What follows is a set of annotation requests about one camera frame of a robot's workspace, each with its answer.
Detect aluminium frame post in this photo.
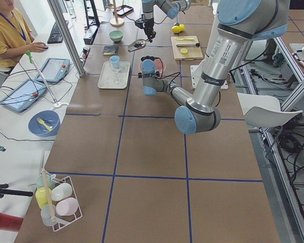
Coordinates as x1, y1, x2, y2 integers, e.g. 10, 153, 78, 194
48, 0, 86, 77

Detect yellow lemon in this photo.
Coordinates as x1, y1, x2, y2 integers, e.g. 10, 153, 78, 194
179, 24, 185, 32
171, 25, 181, 34

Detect clear rod white stand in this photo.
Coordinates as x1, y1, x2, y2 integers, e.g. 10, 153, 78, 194
26, 51, 69, 109

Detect clear wine glass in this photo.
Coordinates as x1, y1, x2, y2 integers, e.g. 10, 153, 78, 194
112, 66, 122, 84

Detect lemon half slice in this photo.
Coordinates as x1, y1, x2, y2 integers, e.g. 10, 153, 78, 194
180, 48, 188, 55

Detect small blue cup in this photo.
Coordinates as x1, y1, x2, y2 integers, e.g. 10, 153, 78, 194
109, 55, 121, 69

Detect white wire cup rack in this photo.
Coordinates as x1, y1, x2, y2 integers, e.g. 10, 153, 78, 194
35, 169, 83, 232

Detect blue bowl with fork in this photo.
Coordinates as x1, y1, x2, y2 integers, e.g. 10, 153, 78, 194
28, 110, 60, 137

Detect yellow lemon lower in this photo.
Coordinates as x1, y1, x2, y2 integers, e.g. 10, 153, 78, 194
171, 25, 181, 34

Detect black keyboard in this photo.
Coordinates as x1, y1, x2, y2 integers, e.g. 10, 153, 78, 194
47, 22, 63, 44

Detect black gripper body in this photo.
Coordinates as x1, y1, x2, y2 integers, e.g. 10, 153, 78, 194
141, 56, 160, 61
134, 15, 156, 35

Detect pink bowl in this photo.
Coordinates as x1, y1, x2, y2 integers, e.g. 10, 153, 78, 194
139, 56, 166, 76

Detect yellow lemon upper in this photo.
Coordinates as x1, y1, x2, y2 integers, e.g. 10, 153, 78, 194
179, 24, 185, 32

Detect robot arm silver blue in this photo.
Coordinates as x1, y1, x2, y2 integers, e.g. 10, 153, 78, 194
135, 0, 191, 43
139, 1, 290, 134

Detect bamboo cutting board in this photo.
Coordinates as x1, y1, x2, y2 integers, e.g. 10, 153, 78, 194
171, 35, 204, 61

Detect steel ice scoop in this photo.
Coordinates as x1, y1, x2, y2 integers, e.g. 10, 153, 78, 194
128, 38, 149, 53

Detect person in yellow shirt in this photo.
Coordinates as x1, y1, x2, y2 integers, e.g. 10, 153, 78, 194
0, 1, 47, 68

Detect pile of clear ice cubes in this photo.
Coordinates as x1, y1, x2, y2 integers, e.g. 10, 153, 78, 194
154, 59, 165, 73

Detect red cylinder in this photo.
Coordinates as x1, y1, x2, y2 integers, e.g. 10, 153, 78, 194
0, 213, 23, 232

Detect steel muddler black cap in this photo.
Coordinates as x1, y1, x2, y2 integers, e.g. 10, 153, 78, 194
176, 43, 200, 48

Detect wooden stand round base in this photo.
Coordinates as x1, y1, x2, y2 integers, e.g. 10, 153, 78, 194
109, 0, 125, 27

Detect white chair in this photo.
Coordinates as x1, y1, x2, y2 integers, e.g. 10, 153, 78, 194
237, 93, 303, 128

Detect near teach pendant tablet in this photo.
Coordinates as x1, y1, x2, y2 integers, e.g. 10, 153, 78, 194
0, 79, 47, 112

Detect green bowl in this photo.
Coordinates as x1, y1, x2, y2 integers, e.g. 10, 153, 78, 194
109, 30, 124, 43

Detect yellow plastic knife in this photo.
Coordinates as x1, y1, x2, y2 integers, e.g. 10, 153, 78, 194
175, 37, 195, 41

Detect far teach pendant tablet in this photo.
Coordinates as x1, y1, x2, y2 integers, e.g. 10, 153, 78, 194
41, 58, 70, 84

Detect teach pendant tablet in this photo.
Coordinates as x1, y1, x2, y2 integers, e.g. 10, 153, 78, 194
0, 79, 47, 112
41, 58, 70, 84

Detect cream bear tray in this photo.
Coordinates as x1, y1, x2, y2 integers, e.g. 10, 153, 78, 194
97, 61, 131, 90

